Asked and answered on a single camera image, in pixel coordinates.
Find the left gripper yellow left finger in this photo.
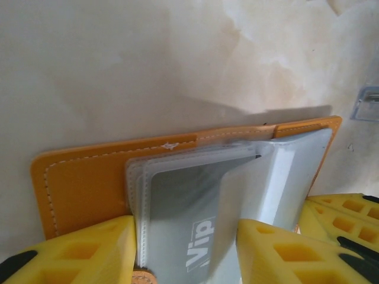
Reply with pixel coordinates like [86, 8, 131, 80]
[0, 215, 137, 284]

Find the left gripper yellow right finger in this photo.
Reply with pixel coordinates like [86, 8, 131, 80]
[236, 218, 379, 284]

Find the clear acrylic card organizer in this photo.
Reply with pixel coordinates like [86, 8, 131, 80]
[349, 53, 379, 121]

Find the orange leather card holder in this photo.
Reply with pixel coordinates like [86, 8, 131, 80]
[31, 115, 343, 284]

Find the silver Vip card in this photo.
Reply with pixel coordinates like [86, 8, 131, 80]
[149, 164, 238, 284]

